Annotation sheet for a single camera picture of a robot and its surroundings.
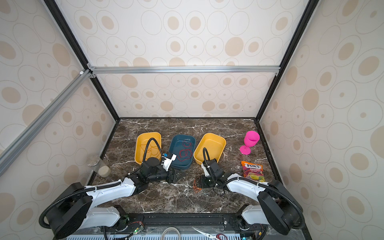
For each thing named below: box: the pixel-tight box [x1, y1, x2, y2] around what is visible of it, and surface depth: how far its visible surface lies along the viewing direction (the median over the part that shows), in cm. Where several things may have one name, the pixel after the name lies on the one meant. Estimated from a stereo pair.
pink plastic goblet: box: [240, 130, 260, 155], surface depth 94 cm
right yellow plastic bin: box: [193, 133, 227, 165], surface depth 105 cm
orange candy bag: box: [241, 161, 266, 183], surface depth 91 cm
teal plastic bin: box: [169, 134, 196, 170], surface depth 102 cm
